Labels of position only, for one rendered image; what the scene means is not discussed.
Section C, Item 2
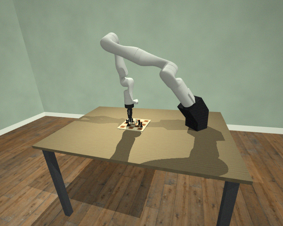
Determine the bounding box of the cream and brown chessboard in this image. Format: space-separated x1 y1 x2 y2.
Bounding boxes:
117 119 151 132

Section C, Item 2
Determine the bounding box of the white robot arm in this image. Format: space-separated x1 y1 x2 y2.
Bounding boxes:
100 32 195 107

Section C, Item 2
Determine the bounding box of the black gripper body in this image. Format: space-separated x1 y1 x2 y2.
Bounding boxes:
125 104 134 113

